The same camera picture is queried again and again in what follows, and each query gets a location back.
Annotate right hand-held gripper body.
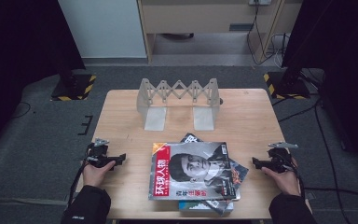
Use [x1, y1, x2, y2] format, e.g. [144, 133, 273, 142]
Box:
[262, 142, 299, 174]

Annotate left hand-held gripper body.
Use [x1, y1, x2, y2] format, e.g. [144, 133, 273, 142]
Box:
[85, 138, 117, 169]

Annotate grey metal expandable book rack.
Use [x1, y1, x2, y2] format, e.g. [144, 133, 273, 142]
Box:
[136, 77, 223, 132]

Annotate red and grey portrait magazine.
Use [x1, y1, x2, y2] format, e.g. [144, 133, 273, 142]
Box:
[148, 142, 238, 201]

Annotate person's left hand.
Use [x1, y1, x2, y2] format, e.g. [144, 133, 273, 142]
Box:
[82, 160, 117, 189]

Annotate person's right hand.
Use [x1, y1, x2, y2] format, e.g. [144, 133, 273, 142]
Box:
[260, 158, 301, 197]

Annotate black stand with striped base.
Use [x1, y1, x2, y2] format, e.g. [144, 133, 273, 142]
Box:
[263, 46, 311, 101]
[50, 46, 97, 102]

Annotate white partition panel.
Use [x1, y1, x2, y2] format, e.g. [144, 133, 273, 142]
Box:
[58, 0, 147, 59]

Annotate black curtain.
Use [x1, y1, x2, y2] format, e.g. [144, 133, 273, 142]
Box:
[0, 0, 87, 157]
[282, 0, 358, 171]

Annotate light wooden desk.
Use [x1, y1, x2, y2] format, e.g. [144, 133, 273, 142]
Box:
[136, 0, 302, 64]

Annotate white power strip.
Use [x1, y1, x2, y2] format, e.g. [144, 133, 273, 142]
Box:
[249, 0, 272, 7]

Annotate right hand-held gripper black cable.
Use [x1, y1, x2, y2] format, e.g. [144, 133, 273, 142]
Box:
[287, 155, 306, 200]

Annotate hand-held gripper black cable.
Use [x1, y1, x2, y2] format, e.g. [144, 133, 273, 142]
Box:
[68, 160, 90, 208]
[287, 155, 306, 200]

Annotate left hand-held gripper black cable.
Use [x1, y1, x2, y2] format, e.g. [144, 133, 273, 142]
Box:
[68, 160, 90, 208]

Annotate black floor cable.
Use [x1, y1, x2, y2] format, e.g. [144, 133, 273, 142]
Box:
[313, 105, 344, 224]
[278, 98, 322, 123]
[11, 102, 32, 119]

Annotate white cables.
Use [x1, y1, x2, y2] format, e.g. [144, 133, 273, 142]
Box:
[268, 33, 291, 69]

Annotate black power strip cable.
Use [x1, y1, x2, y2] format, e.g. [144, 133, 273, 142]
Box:
[246, 3, 276, 65]

